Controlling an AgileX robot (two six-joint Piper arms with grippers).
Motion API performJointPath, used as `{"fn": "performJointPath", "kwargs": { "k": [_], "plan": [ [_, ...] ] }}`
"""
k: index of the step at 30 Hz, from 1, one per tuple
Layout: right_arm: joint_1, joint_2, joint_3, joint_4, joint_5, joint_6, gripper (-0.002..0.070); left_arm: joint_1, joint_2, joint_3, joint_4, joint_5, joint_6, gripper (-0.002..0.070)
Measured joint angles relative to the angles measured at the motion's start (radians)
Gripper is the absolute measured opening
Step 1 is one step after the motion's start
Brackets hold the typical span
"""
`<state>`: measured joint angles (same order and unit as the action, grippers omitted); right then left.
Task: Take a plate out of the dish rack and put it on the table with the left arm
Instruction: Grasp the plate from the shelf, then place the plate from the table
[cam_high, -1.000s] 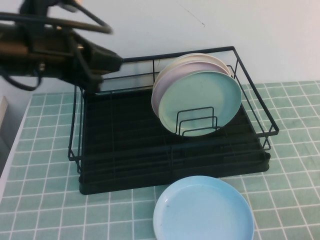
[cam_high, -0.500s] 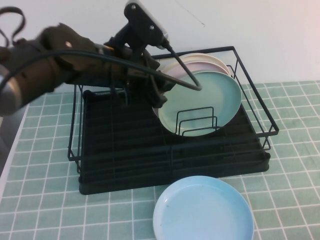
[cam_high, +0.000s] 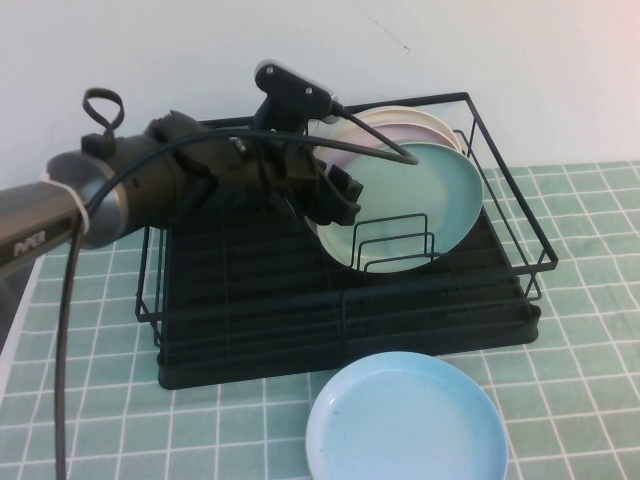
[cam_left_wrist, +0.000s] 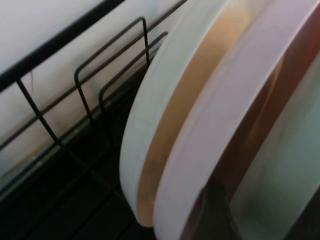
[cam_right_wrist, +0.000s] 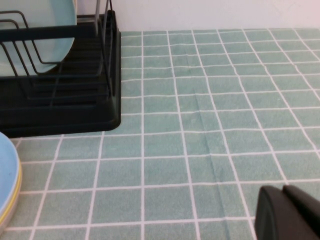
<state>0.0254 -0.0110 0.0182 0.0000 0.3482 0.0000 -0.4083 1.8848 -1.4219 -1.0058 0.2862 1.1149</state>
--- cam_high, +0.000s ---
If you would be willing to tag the blue round plate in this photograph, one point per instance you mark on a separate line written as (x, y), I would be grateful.
(400, 425)

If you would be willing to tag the cream round plate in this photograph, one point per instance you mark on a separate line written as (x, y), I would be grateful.
(425, 117)

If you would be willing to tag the green checkered tablecloth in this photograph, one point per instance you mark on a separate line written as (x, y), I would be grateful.
(575, 350)

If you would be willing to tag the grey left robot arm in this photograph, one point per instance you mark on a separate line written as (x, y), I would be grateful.
(140, 195)

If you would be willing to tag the green round plate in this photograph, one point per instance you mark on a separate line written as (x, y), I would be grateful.
(440, 200)

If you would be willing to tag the black plastic drip tray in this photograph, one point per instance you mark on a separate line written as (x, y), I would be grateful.
(250, 290)

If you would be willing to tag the pink round plate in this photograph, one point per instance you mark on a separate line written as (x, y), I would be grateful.
(387, 134)

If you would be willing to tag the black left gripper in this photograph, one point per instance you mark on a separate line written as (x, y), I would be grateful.
(270, 172)

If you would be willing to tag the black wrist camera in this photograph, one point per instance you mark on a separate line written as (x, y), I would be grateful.
(290, 85)

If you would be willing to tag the white zip tie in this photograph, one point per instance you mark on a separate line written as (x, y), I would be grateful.
(75, 200)

